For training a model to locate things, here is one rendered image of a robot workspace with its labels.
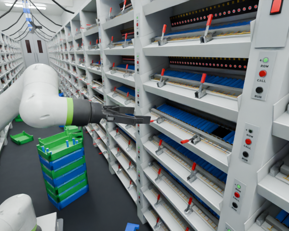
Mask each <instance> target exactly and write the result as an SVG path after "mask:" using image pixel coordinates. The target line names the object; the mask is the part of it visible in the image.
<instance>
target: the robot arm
mask: <svg viewBox="0 0 289 231"><path fill-rule="evenodd" d="M134 109H135V107H127V106H120V105H119V104H117V106H116V105H104V106H101V104H100V103H98V102H90V101H89V100H88V99H84V98H83V96H82V97H81V98H80V99H77V98H66V97H59V77H58V74H57V73H56V71H55V70H54V69H53V68H52V67H50V66H48V65H46V64H33V65H31V66H29V67H28V68H27V69H26V70H25V71H24V72H23V74H22V75H21V76H20V77H19V78H18V79H17V80H16V81H15V82H14V83H13V84H12V85H11V86H10V87H9V88H8V89H7V90H6V91H4V92H3V93H2V94H1V95H0V132H1V131H2V130H3V129H4V128H5V127H6V126H7V125H8V124H9V123H10V122H11V121H12V120H13V119H14V118H16V117H17V116H18V115H19V114H20V117H21V119H22V120H23V121H24V122H25V123H26V124H27V125H29V126H31V127H34V128H47V127H54V126H77V127H78V130H81V127H84V126H87V125H88V124H89V123H100V121H101V119H105V120H107V122H115V123H121V124H127V125H133V126H135V125H136V124H150V120H151V116H144V115H134V116H130V115H125V114H134ZM0 231H42V229H41V227H40V226H39V225H37V218H36V215H35V211H34V207H33V203H32V200H31V198H30V196H28V195H26V194H18V195H15V196H12V197H10V198H8V199H7V200H5V201H4V202H3V203H2V204H1V205H0Z"/></svg>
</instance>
